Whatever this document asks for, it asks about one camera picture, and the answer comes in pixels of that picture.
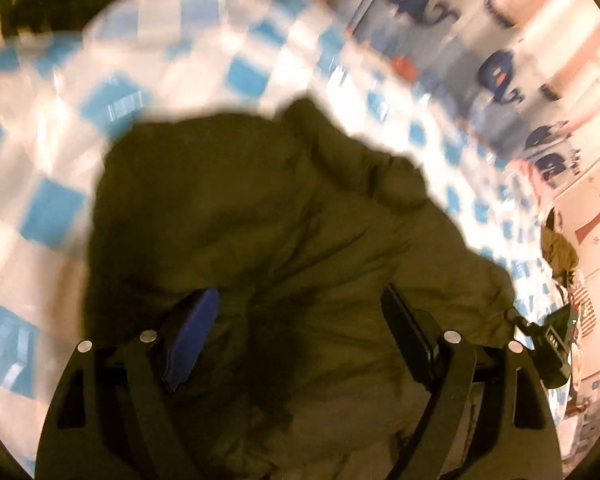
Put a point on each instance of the blue white checkered bed sheet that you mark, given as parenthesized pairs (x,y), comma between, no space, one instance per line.
(190,50)

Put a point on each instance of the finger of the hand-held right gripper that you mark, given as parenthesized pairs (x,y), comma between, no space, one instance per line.
(524,327)

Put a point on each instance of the dark cloth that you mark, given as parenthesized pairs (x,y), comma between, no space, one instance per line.
(557,252)

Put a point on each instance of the red striped cloth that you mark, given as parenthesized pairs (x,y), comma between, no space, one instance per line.
(584,310)

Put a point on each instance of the pink cloth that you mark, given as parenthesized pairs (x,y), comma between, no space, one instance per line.
(527,172)

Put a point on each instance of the whale print blanket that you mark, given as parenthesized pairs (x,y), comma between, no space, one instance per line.
(420,15)

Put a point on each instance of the olive green jacket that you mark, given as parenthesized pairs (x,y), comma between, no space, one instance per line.
(280,220)

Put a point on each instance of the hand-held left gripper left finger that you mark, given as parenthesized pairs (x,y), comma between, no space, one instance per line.
(194,330)

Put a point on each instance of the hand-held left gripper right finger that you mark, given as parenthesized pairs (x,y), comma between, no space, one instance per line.
(411,341)

